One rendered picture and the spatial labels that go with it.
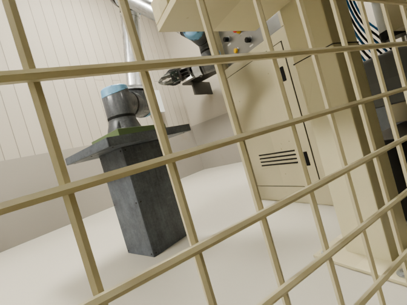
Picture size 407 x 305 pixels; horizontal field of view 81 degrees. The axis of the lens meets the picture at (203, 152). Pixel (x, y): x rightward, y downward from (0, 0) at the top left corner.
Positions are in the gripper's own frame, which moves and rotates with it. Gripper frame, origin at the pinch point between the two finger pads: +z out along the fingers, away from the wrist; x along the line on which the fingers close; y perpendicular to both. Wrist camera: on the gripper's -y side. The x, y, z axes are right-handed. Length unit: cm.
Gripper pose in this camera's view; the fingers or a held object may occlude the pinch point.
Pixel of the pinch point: (160, 81)
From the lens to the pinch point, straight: 144.9
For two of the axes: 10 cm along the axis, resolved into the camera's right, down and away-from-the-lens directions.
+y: -1.5, 3.1, -9.4
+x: 3.2, 9.1, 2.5
